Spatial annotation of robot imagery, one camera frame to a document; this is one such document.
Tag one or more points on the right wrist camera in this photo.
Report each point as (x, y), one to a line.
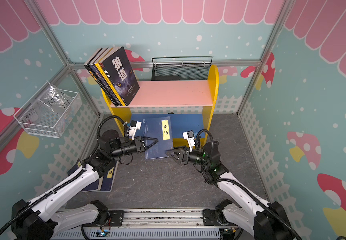
(189, 136)

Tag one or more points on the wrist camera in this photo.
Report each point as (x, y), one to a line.
(189, 136)
(133, 127)

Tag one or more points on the purple old man book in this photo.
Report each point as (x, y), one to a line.
(100, 76)

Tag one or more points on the yellow cartoon boy book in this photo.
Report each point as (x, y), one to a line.
(117, 101)

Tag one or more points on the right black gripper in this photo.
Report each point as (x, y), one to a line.
(183, 155)

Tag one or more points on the white wire wall basket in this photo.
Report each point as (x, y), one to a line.
(31, 121)

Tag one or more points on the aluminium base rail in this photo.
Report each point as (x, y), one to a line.
(159, 224)

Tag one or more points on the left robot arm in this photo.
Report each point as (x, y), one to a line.
(39, 219)

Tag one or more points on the navy book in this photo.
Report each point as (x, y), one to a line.
(96, 186)
(159, 128)
(108, 179)
(75, 167)

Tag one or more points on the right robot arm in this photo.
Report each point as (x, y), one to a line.
(258, 217)

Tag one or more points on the clear plastic bag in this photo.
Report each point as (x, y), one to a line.
(53, 103)

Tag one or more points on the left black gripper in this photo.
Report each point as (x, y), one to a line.
(140, 142)

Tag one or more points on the black wolf book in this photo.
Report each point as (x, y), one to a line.
(120, 72)

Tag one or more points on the yellow pink blue bookshelf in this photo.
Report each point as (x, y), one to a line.
(176, 94)

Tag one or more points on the black mesh wire basket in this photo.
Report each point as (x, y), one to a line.
(181, 68)

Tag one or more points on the black Murphy's law book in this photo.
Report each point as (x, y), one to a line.
(96, 78)

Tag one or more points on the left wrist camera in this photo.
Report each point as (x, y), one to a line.
(133, 127)

